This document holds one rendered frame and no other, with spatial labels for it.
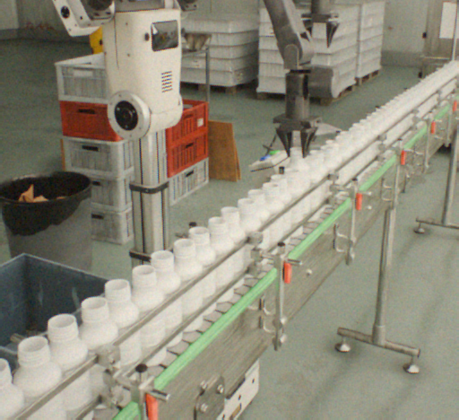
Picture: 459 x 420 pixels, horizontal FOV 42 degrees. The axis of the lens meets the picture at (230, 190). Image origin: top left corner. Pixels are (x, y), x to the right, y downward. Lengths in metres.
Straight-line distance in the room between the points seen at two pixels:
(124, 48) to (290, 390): 1.52
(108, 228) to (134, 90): 2.06
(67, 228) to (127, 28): 1.32
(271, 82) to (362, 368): 5.76
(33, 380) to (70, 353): 0.07
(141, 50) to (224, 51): 6.64
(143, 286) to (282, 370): 1.80
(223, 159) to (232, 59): 3.71
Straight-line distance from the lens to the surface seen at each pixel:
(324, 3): 1.89
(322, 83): 1.40
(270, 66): 8.04
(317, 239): 1.54
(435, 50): 5.82
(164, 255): 1.04
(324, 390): 2.63
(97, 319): 0.89
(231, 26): 8.39
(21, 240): 2.98
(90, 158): 3.76
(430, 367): 2.86
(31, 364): 0.82
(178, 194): 4.49
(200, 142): 4.68
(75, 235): 2.97
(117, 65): 1.90
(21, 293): 1.63
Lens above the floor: 1.61
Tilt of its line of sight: 20 degrees down
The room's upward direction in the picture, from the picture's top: straight up
